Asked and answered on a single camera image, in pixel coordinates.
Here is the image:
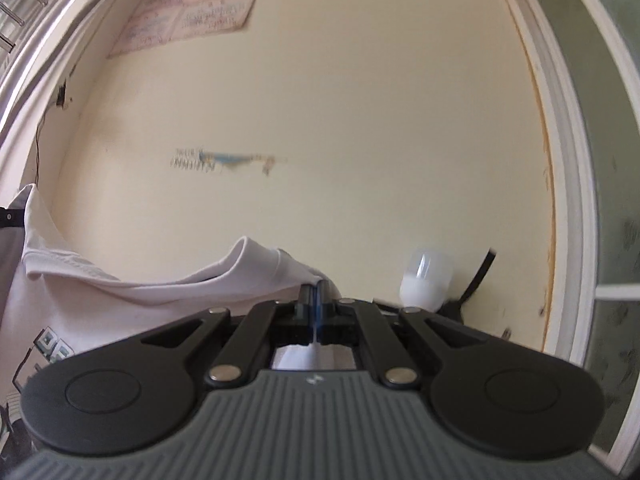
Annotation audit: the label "white printed t-shirt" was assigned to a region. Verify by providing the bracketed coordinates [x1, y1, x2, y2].
[1, 184, 324, 440]

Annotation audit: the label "white light bulb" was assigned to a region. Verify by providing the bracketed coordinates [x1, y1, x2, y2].
[399, 248, 454, 313]

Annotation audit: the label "white framed glass door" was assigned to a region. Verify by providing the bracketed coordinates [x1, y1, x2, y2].
[506, 0, 639, 476]

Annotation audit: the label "black tape strips on wall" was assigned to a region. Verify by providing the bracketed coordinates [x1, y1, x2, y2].
[437, 249, 496, 324]

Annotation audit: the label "pink paper wall poster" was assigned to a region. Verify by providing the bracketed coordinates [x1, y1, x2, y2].
[110, 0, 255, 58]

